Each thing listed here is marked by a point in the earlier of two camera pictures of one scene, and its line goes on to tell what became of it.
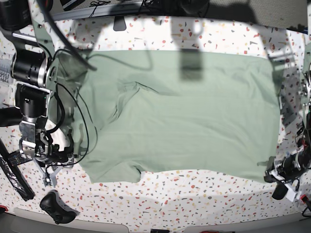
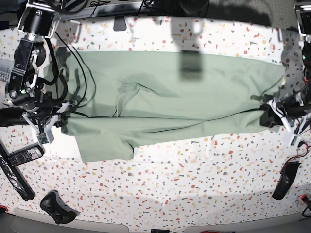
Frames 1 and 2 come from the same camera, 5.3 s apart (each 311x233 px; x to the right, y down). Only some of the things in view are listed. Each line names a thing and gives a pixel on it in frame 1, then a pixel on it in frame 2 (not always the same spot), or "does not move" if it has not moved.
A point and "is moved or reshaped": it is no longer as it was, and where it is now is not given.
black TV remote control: (15, 159) does not move
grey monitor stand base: (119, 24) does not move
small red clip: (303, 197) does not move
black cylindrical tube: (10, 116) does not move
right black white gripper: (286, 172) → (294, 108)
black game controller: (52, 204) does not move
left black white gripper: (50, 163) → (42, 111)
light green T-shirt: (149, 114) is moved or reshaped
